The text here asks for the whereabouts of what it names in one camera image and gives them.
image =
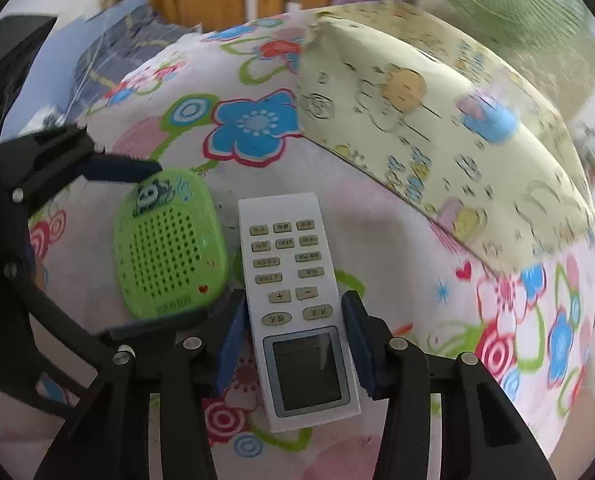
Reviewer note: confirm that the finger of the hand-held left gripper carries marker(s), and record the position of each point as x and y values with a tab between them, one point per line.
120	170
142	327

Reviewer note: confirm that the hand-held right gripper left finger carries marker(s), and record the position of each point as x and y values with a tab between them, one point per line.
231	342

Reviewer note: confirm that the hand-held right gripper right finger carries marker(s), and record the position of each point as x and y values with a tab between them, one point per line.
360	342

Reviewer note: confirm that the green panda speaker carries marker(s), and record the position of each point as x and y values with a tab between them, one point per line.
167	250

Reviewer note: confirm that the white remote control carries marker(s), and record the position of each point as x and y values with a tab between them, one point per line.
287	260

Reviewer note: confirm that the yellow cartoon-print box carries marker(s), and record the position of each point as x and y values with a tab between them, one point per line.
427	135

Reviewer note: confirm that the grey plaid blanket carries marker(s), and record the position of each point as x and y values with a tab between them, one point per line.
127	50

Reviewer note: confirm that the green table fan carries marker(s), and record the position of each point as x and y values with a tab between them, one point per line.
507	0

